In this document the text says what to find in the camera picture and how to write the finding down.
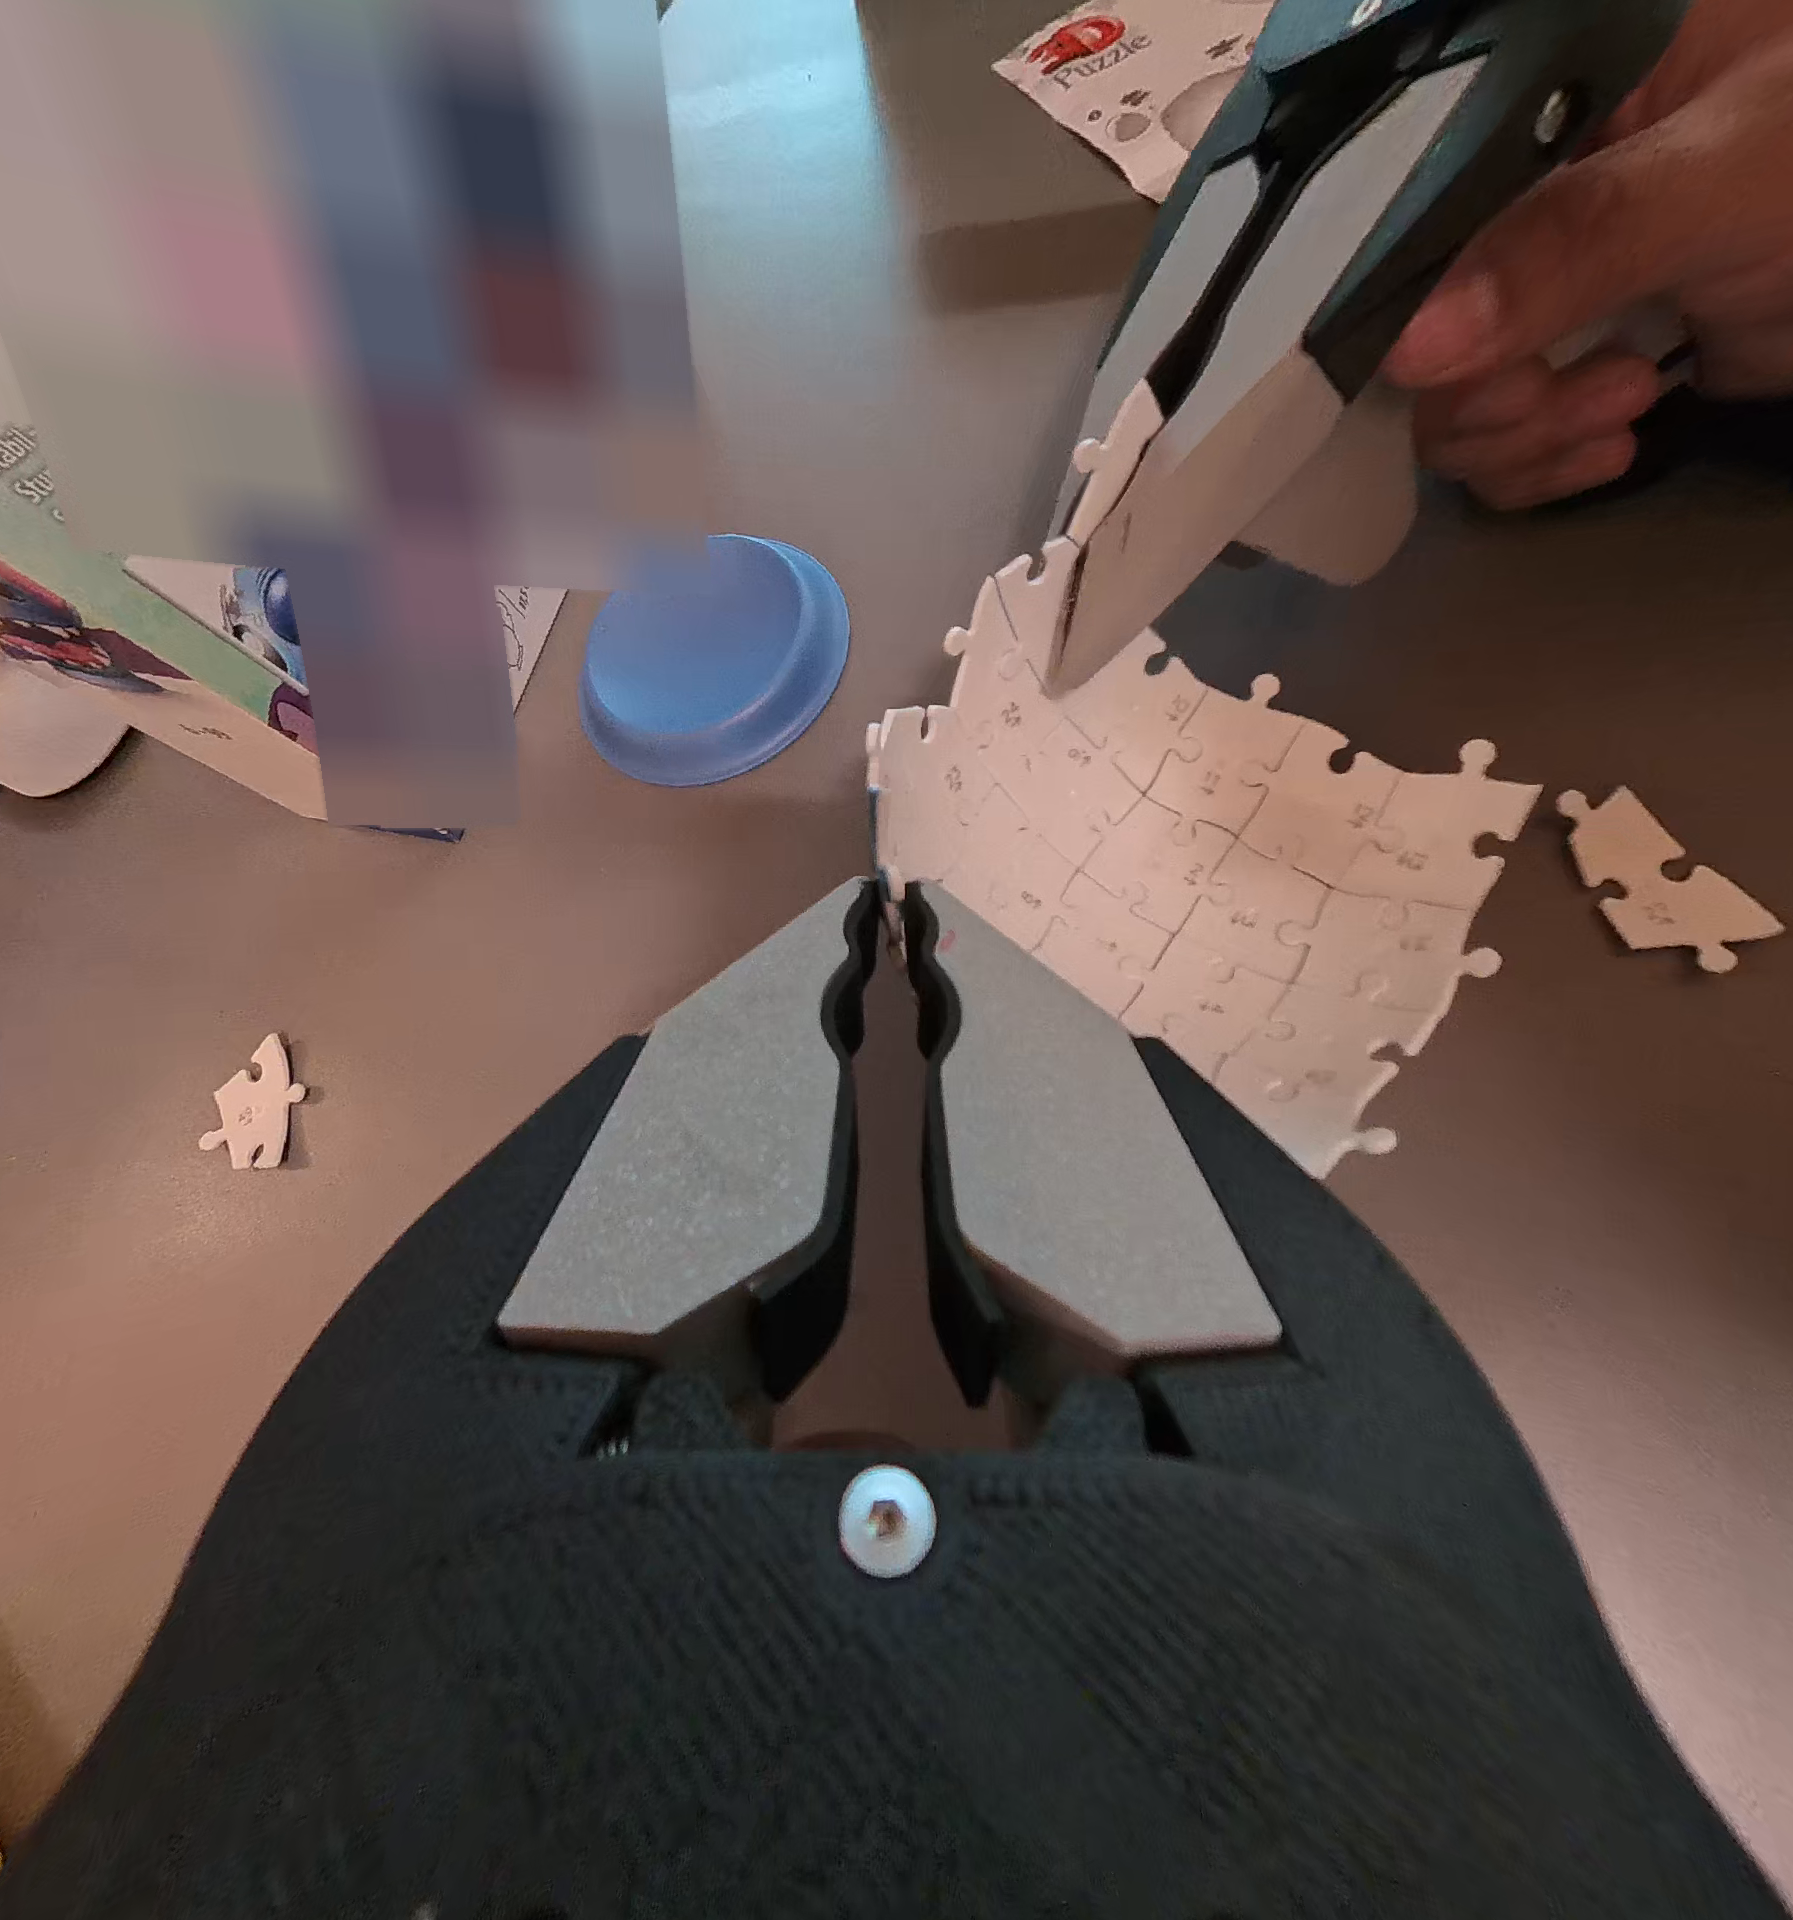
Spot blue plastic ball stand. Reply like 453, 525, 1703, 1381
582, 535, 854, 788

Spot partly built white puzzle ball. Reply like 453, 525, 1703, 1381
865, 554, 1543, 1181

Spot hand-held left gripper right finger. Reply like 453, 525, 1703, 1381
901, 880, 1287, 1410

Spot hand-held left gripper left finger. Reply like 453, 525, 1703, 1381
499, 879, 888, 1406

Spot folded puzzle leaflet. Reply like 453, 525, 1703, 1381
992, 0, 1278, 199

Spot white rounded object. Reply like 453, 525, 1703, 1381
0, 661, 133, 801

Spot cartoon puzzle box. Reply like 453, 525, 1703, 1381
0, 406, 569, 842

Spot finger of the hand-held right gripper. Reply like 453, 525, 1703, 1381
1052, 52, 1498, 695
1080, 151, 1301, 457

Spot person's right hand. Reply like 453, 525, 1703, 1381
1388, 0, 1793, 510

